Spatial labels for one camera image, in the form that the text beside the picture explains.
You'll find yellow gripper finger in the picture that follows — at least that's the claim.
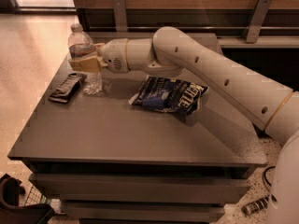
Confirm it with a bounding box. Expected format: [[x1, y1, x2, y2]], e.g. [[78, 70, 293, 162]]
[[68, 56, 107, 73], [94, 43, 105, 56]]

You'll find left grey metal bracket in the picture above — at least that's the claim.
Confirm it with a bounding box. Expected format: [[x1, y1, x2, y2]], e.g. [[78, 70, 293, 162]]
[[112, 0, 128, 32]]

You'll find blue kettle chips bag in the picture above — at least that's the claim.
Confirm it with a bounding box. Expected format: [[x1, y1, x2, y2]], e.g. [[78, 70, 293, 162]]
[[128, 77, 208, 115]]

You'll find black cable on floor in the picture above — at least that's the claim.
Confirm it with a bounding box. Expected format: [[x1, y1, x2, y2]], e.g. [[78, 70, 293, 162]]
[[262, 165, 277, 191]]

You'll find right grey metal bracket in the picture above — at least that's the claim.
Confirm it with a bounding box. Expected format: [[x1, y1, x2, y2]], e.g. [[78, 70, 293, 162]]
[[245, 0, 273, 44]]

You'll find black rxbar chocolate bar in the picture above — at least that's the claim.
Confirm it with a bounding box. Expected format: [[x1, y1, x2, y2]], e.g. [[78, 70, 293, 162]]
[[49, 73, 87, 104]]

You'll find grey drawer cabinet table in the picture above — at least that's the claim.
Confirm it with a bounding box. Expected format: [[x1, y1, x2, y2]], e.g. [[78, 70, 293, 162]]
[[9, 71, 266, 224]]

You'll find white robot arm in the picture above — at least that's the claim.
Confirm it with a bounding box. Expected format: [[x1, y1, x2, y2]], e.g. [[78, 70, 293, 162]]
[[69, 24, 299, 224]]

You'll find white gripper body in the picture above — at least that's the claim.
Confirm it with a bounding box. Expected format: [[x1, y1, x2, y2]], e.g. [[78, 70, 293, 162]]
[[101, 38, 129, 73]]

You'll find dark chair base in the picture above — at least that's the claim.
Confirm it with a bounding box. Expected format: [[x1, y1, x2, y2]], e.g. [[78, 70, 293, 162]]
[[0, 175, 54, 224]]

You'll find black white snack bar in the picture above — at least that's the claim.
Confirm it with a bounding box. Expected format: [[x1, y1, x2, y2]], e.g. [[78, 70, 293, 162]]
[[241, 196, 269, 217]]

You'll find grey metal bracket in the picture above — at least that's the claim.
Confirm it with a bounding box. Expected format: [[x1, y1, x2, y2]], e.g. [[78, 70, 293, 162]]
[[112, 0, 128, 32], [245, 0, 273, 44]]

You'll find wire mesh basket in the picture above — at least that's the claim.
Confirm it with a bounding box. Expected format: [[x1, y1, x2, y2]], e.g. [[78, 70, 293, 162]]
[[23, 186, 50, 206]]

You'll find clear plastic water bottle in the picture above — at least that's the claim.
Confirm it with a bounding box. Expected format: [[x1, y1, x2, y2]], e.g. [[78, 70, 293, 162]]
[[68, 23, 102, 95]]

